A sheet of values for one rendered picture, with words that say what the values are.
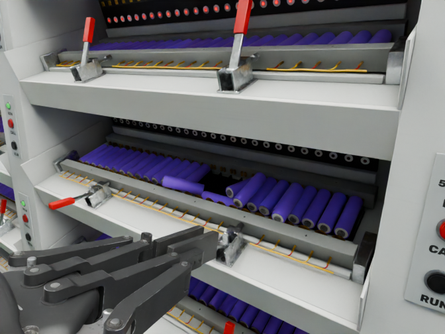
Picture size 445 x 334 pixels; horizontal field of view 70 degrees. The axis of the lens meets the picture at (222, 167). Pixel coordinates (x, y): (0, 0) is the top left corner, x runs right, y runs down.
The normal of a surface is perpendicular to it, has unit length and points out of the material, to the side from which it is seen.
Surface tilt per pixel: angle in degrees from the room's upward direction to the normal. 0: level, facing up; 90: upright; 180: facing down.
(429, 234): 90
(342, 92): 20
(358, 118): 110
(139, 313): 92
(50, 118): 90
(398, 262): 90
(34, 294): 10
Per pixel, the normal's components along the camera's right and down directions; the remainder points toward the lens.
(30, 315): 0.13, -0.98
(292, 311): -0.55, 0.53
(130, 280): 0.79, 0.18
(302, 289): -0.17, -0.83
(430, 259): -0.58, 0.21
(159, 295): 0.91, 0.18
